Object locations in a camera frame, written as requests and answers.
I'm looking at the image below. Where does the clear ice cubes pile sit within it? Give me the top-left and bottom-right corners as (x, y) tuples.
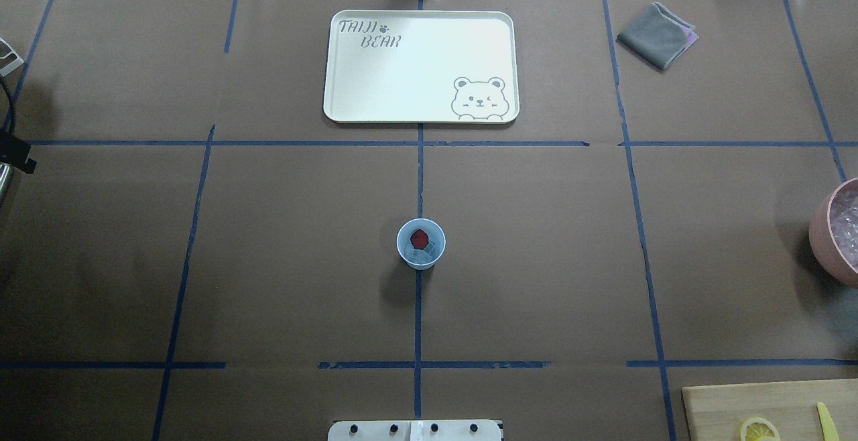
(829, 190), (857, 267)

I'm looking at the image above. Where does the red strawberry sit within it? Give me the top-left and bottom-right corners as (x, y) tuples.
(410, 229), (431, 251)

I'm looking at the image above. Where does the metal cup rack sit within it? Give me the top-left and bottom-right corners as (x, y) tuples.
(0, 38), (25, 78)

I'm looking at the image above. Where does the clear ice cube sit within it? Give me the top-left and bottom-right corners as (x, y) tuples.
(406, 247), (438, 265)

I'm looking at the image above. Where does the lemon slices row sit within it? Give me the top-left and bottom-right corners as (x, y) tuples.
(739, 417), (782, 441)

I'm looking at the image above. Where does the pink bowl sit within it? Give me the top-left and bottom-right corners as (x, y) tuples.
(808, 178), (857, 288)

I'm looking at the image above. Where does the light blue cup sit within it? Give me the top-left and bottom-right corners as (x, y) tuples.
(395, 218), (446, 271)

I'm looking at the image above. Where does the wooden cutting board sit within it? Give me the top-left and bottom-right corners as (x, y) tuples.
(682, 378), (857, 440)

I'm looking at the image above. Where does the grey folded cloth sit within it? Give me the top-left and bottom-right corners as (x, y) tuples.
(617, 2), (699, 71)

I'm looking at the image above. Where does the cream bear tray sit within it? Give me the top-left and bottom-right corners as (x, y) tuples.
(324, 9), (520, 125)

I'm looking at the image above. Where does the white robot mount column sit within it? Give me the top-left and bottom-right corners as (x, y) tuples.
(327, 419), (505, 440)

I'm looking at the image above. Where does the yellow plastic knife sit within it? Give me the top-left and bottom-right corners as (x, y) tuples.
(816, 402), (840, 441)

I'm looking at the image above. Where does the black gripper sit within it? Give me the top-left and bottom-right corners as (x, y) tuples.
(1, 131), (37, 174)

